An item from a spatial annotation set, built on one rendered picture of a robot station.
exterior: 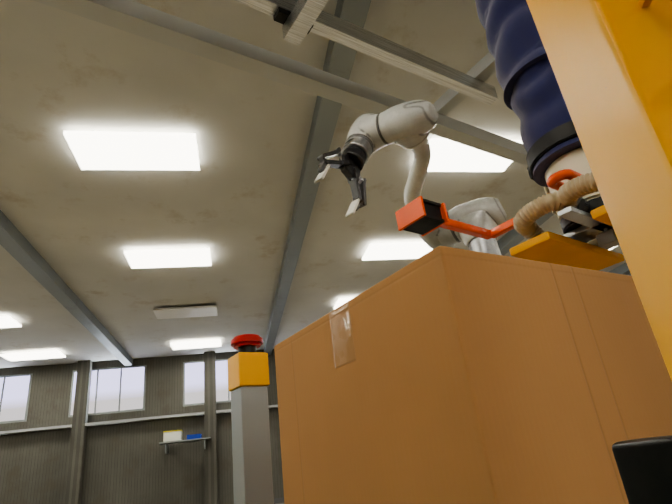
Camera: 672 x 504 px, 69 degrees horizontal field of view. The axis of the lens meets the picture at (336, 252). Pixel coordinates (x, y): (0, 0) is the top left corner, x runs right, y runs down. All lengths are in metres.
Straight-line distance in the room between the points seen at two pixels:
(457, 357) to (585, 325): 0.20
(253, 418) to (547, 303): 0.66
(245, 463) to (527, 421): 0.65
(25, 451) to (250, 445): 13.91
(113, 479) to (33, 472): 1.85
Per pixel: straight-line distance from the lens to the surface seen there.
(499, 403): 0.47
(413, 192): 1.74
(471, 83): 3.81
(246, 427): 1.03
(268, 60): 3.33
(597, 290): 0.67
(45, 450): 14.73
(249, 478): 1.03
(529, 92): 1.33
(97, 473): 14.36
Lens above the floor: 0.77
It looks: 23 degrees up
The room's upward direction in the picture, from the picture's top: 7 degrees counter-clockwise
